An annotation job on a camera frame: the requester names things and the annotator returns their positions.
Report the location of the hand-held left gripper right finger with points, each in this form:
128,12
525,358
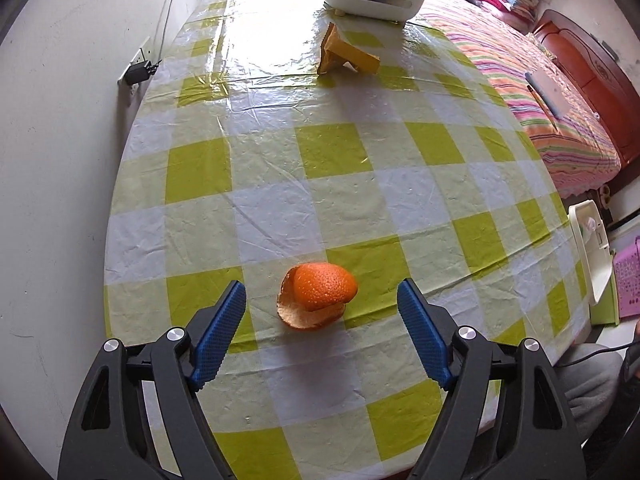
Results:
422,330

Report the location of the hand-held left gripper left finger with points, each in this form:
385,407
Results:
220,330

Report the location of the orange peel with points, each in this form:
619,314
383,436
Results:
320,287

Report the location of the white plastic bin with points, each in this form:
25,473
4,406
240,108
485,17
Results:
592,260

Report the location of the torn yellow cardboard box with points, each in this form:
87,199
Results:
350,55

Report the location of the person's grey trouser leg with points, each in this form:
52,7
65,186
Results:
590,400

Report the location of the purple plastic basket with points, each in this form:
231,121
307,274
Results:
627,280

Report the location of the green checked tablecloth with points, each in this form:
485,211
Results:
350,185

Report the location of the blue pencil case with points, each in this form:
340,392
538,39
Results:
550,92

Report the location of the black charger plug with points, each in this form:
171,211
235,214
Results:
137,72

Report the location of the bed with striped sheet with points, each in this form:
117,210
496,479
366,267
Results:
500,60

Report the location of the wooden bed headboard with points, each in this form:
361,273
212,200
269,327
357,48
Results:
600,90

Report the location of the white wall socket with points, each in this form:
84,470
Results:
142,51

